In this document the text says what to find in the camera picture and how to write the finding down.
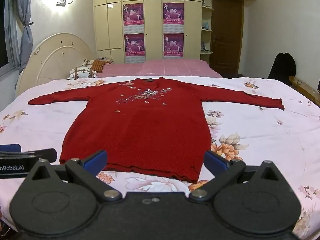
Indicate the purple wall poster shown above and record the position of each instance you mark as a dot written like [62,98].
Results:
[134,45]
[173,45]
[133,12]
[173,12]

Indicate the stack of books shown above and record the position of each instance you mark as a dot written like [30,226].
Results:
[106,59]

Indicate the cream arched headboard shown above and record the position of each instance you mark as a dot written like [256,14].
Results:
[50,62]

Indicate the brown wooden door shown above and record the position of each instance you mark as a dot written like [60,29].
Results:
[226,35]

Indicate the blue figurine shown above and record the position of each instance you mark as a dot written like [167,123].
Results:
[206,25]

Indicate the silver wall decoration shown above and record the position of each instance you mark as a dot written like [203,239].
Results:
[63,2]

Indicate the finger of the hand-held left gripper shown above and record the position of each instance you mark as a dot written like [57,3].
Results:
[10,148]
[42,154]

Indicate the wooden furniture frame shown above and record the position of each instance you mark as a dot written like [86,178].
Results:
[303,86]

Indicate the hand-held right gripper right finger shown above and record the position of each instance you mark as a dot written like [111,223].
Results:
[215,162]

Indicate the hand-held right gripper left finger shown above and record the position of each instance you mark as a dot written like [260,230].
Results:
[96,160]

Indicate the red knitted sweater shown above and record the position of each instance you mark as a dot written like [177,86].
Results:
[140,135]

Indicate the white floral blanket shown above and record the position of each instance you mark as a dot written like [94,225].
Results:
[262,135]

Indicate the grey curtain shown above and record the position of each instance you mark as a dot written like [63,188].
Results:
[25,37]

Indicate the white patterned pillow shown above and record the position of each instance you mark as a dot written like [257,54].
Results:
[81,73]

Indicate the cream patterned pillow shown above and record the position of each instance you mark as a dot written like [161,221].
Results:
[88,63]

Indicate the cream corner shelf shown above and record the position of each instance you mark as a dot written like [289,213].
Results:
[207,30]

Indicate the pink bed sheet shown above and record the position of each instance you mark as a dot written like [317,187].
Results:
[162,67]

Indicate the orange striped pillow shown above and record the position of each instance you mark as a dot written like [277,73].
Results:
[100,65]

